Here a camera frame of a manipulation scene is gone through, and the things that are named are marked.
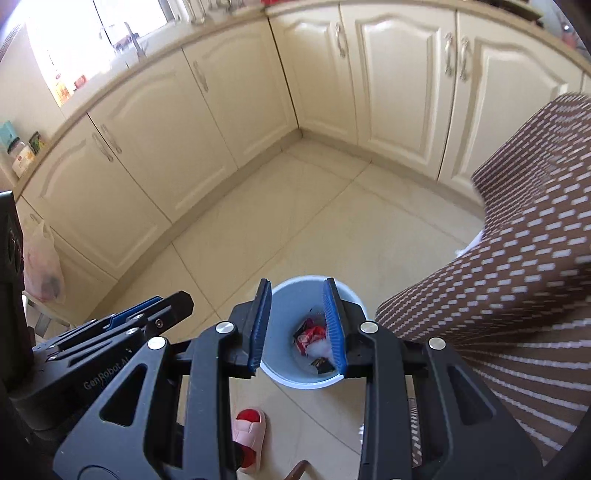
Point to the red snack packet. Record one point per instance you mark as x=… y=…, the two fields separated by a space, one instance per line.
x=309 y=332

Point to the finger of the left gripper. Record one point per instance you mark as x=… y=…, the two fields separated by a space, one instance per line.
x=134 y=311
x=166 y=309

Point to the gold brown foil wrapper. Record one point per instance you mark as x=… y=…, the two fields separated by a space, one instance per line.
x=322 y=365

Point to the chrome kitchen faucet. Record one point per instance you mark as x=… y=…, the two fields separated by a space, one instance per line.
x=140 y=51

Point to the white plastic bag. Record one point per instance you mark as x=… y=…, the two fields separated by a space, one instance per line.
x=43 y=276

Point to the clear jar white label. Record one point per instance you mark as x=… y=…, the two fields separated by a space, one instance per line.
x=23 y=156

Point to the cream base cabinets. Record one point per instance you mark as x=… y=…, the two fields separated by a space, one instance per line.
x=435 y=86

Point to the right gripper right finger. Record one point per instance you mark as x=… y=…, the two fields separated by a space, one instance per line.
x=427 y=414

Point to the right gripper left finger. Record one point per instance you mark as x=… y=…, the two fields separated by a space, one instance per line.
x=166 y=414

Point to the pink red slipper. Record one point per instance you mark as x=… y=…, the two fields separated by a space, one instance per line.
x=248 y=433

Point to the brown polka dot tablecloth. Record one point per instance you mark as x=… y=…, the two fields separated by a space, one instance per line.
x=516 y=304

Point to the light blue trash bin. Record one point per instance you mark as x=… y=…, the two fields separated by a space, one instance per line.
x=295 y=302

